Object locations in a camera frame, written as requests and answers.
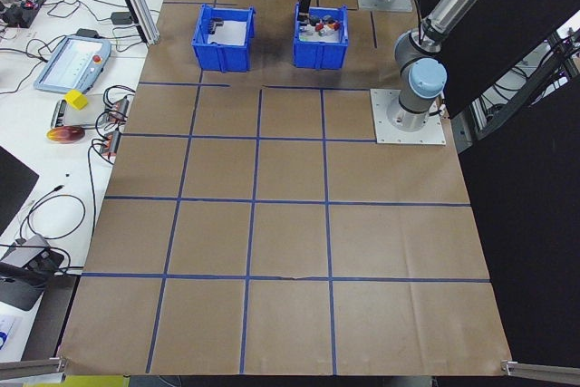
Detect blue plastic button bin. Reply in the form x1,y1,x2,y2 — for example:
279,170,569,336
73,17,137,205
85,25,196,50
292,2,351,71

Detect white paper liner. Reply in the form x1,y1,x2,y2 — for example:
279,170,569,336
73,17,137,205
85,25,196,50
209,19,250,47

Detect grey teach pendant lit screen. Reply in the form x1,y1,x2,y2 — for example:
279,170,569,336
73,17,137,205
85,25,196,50
34,34,112,94

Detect large black cover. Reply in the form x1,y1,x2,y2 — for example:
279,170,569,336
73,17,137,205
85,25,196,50
410,0,580,368

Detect metal cable adapter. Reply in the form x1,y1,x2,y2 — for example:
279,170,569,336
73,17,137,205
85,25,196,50
104,95,133,122
96,131,123,163

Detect white booklet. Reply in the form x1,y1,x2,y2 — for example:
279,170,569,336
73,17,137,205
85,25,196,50
0,314,24,353

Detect metal V-shaped frame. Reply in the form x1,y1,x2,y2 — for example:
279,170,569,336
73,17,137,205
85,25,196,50
450,26,580,156

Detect aluminium profile bar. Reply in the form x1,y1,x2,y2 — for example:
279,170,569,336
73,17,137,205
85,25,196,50
0,356,70,383
500,358,580,384

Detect long black cable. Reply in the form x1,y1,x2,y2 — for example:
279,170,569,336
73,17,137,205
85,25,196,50
80,141,99,270

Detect flat black panel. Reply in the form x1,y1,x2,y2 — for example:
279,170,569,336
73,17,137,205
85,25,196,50
0,145,41,237

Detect yellow block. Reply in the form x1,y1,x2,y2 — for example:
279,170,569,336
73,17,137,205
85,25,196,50
63,90,89,111

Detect black electronics board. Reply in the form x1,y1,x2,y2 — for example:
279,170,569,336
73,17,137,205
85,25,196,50
2,0,47,29

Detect grey rectangular device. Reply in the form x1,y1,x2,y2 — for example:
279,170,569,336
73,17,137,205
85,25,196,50
48,99,70,131

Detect grey docking hub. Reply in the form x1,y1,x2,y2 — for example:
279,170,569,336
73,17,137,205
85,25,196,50
0,233,65,276

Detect yellow-green board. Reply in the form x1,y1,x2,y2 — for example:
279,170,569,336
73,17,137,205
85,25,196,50
63,373,133,387

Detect red and yellow fruit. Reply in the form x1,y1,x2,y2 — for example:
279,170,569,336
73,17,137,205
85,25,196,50
46,126,86,146

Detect small parts in bin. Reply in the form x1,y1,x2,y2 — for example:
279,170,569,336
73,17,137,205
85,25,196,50
298,19,344,44

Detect blue plastic parts bin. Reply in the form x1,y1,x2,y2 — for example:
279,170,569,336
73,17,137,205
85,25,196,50
190,4,256,73

